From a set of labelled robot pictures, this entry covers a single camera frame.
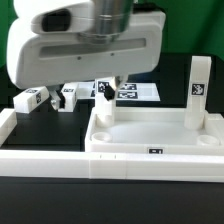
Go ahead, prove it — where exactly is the white desk top tray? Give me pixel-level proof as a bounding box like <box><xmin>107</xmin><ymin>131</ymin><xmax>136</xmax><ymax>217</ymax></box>
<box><xmin>85</xmin><ymin>107</ymin><xmax>224</xmax><ymax>156</ymax></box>

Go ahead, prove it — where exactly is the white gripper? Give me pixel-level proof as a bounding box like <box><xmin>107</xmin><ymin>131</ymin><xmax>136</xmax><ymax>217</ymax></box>
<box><xmin>6</xmin><ymin>11</ymin><xmax>166</xmax><ymax>110</ymax></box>

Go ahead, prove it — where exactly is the white marker base sheet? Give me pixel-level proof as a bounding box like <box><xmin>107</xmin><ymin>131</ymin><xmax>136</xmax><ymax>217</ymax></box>
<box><xmin>77</xmin><ymin>82</ymin><xmax>160</xmax><ymax>102</ymax></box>

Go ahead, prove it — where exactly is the white U-shaped obstacle frame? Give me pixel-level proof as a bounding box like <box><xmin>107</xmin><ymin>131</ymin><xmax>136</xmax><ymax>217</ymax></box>
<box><xmin>0</xmin><ymin>109</ymin><xmax>224</xmax><ymax>182</ymax></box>

